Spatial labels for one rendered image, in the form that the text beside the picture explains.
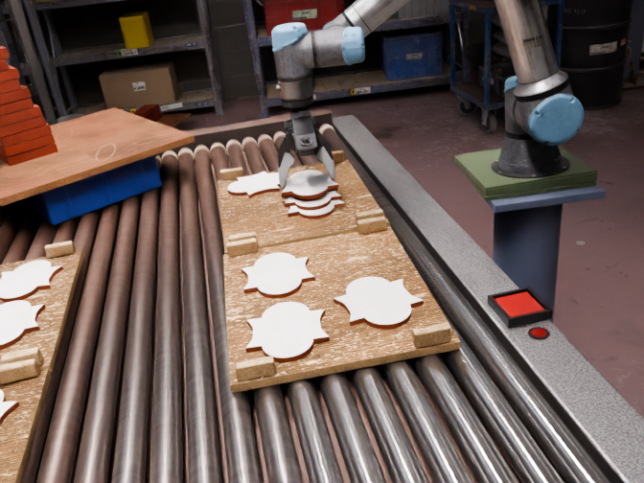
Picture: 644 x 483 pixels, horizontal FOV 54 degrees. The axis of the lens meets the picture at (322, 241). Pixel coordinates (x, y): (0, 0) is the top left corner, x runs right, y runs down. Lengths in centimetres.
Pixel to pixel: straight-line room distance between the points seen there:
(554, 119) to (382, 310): 63
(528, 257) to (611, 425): 86
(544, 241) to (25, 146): 134
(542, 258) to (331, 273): 72
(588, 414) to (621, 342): 170
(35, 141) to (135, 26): 401
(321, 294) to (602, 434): 50
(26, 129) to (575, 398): 141
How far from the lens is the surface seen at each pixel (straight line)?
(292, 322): 103
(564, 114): 146
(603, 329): 267
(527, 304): 109
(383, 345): 98
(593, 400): 94
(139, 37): 575
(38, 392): 107
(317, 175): 150
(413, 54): 568
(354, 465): 84
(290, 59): 137
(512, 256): 172
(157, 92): 585
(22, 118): 178
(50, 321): 123
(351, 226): 133
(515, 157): 163
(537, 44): 143
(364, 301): 106
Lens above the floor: 153
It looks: 28 degrees down
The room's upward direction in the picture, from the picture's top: 7 degrees counter-clockwise
